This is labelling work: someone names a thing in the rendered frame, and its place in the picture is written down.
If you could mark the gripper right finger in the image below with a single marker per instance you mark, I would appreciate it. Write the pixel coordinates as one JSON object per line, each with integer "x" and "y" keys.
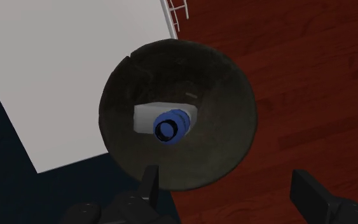
{"x": 315, "y": 198}

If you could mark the white railing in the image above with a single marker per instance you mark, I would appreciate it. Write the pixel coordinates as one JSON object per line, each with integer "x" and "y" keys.
{"x": 175, "y": 15}

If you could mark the white box with blue cap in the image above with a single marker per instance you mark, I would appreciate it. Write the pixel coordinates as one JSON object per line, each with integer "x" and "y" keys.
{"x": 166, "y": 124}

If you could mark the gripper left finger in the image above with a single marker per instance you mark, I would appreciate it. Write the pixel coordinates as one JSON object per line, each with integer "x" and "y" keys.
{"x": 149, "y": 186}

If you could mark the dark round bowl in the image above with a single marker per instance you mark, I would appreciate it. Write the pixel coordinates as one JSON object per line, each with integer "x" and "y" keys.
{"x": 222, "y": 139}

